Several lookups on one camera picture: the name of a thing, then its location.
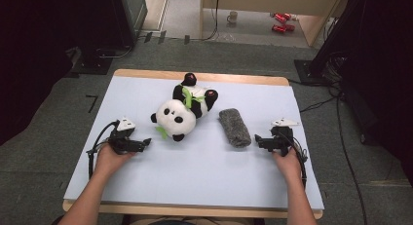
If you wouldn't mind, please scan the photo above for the person's left hand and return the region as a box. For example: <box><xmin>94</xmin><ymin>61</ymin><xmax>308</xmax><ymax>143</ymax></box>
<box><xmin>94</xmin><ymin>144</ymin><xmax>135</xmax><ymax>177</ymax></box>

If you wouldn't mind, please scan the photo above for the light blue table mat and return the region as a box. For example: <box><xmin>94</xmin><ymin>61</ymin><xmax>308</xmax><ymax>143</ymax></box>
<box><xmin>63</xmin><ymin>75</ymin><xmax>325</xmax><ymax>211</ymax></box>

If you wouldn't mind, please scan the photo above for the black hanging cable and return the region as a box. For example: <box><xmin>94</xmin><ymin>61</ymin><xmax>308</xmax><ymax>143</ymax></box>
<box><xmin>201</xmin><ymin>0</ymin><xmax>220</xmax><ymax>42</ymax></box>

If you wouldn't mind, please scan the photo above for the wooden table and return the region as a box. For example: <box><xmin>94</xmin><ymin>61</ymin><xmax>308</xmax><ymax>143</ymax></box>
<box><xmin>61</xmin><ymin>68</ymin><xmax>324</xmax><ymax>220</ymax></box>

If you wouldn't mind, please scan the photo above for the black floor cable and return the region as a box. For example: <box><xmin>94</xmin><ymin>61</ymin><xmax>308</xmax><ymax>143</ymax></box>
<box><xmin>298</xmin><ymin>85</ymin><xmax>368</xmax><ymax>225</ymax></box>

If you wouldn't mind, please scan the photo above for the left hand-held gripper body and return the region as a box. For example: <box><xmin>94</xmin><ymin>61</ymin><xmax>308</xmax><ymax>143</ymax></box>
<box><xmin>108</xmin><ymin>117</ymin><xmax>139</xmax><ymax>155</ymax></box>

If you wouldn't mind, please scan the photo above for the black stand base plate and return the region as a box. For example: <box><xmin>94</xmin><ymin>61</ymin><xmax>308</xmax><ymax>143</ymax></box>
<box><xmin>293</xmin><ymin>58</ymin><xmax>329</xmax><ymax>87</ymax></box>

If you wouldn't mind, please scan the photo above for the light wooden cabinet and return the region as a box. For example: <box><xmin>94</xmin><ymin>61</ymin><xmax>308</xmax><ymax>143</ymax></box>
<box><xmin>199</xmin><ymin>0</ymin><xmax>346</xmax><ymax>48</ymax></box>

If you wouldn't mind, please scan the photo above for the black cabinet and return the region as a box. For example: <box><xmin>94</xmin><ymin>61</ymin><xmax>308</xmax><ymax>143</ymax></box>
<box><xmin>110</xmin><ymin>0</ymin><xmax>149</xmax><ymax>48</ymax></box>

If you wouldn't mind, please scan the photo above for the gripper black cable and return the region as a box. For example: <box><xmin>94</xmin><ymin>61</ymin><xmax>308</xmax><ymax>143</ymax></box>
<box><xmin>282</xmin><ymin>131</ymin><xmax>309</xmax><ymax>189</ymax></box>
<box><xmin>86</xmin><ymin>120</ymin><xmax>121</xmax><ymax>180</ymax></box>

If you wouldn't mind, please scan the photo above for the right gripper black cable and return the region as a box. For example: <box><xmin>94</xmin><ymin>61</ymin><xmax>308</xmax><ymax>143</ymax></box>
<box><xmin>282</xmin><ymin>131</ymin><xmax>309</xmax><ymax>189</ymax></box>

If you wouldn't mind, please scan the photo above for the grey fuzzy scarf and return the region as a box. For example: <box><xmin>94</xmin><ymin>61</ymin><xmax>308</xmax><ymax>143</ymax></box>
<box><xmin>218</xmin><ymin>107</ymin><xmax>252</xmax><ymax>149</ymax></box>

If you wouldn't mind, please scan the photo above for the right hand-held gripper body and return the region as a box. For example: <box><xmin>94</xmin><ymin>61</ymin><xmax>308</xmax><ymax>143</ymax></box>
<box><xmin>271</xmin><ymin>118</ymin><xmax>300</xmax><ymax>157</ymax></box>

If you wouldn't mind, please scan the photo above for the person's right hand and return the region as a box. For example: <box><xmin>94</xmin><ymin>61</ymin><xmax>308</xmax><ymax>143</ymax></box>
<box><xmin>272</xmin><ymin>148</ymin><xmax>303</xmax><ymax>184</ymax></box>

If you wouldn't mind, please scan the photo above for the black square floor plate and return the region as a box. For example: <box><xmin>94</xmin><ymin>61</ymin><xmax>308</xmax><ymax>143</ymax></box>
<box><xmin>69</xmin><ymin>49</ymin><xmax>114</xmax><ymax>76</ymax></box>

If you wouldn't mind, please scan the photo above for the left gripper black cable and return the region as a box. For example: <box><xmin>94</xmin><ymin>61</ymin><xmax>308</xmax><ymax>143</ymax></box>
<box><xmin>86</xmin><ymin>120</ymin><xmax>121</xmax><ymax>180</ymax></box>

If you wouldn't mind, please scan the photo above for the panda plush toy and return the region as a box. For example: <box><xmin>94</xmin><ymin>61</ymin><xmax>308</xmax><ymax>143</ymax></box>
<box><xmin>150</xmin><ymin>72</ymin><xmax>219</xmax><ymax>142</ymax></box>

